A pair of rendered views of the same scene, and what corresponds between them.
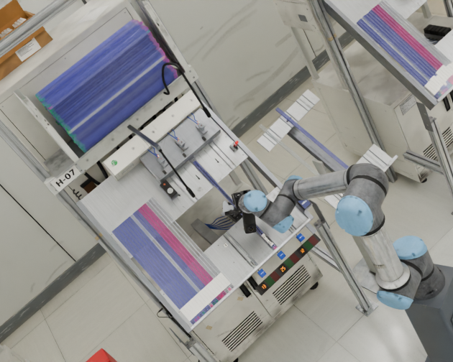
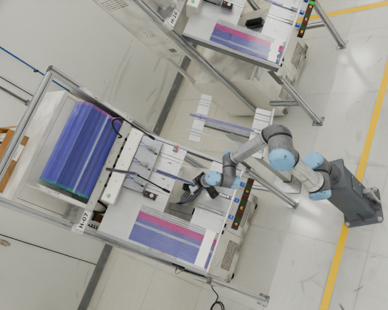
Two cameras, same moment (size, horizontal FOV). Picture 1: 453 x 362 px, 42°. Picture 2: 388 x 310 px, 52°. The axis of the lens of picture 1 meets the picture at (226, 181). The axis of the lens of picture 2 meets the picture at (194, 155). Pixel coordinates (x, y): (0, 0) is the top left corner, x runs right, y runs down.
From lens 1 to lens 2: 0.27 m
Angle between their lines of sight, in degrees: 8
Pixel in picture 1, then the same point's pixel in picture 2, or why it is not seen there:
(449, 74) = (278, 46)
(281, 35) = (154, 63)
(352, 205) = (279, 154)
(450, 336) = (356, 198)
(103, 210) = (116, 227)
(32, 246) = (64, 269)
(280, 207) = (229, 173)
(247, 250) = (215, 207)
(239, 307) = (221, 242)
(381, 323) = (307, 209)
